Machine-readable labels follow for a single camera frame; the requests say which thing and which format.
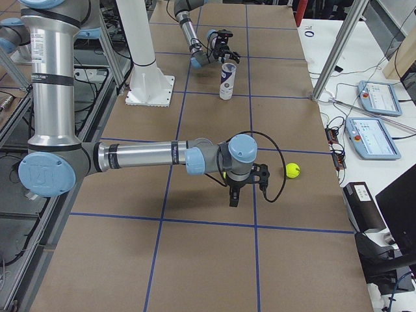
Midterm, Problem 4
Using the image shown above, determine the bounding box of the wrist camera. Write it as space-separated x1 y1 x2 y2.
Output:
218 29 233 39

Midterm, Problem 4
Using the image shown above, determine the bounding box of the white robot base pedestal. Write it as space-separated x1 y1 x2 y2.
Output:
116 0 175 107

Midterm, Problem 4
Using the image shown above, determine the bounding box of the aluminium frame post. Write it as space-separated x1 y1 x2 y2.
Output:
311 0 369 102

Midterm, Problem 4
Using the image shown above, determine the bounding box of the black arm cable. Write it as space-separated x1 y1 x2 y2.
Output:
239 130 289 203

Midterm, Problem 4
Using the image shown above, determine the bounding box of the blue tape roll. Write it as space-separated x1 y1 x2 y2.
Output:
304 31 315 38

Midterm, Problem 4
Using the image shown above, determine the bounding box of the black monitor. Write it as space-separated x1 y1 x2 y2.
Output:
376 165 415 253

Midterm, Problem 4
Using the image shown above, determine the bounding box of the teach pendant tablet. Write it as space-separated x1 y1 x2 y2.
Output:
357 81 402 116
345 117 401 161

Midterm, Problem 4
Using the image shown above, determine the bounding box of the metal grabber stick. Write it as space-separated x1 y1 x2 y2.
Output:
329 97 416 133

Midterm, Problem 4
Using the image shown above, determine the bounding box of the black box device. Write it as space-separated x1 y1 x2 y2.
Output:
343 181 386 233

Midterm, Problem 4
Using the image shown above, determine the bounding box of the far teach pendant tablet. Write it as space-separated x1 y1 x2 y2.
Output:
357 81 402 116

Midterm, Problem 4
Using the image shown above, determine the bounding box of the white tennis ball can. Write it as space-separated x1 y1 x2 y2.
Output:
219 62 237 100

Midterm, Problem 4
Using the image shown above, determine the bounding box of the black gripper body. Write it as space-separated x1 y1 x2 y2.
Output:
215 34 230 59
226 175 254 192

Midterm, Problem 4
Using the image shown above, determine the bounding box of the orange electronics board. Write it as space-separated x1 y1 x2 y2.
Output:
325 127 347 170

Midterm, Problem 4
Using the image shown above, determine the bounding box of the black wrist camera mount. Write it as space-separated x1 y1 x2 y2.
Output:
252 163 270 197

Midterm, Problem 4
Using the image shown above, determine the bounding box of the near teach pendant tablet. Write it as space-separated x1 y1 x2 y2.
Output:
345 117 401 161

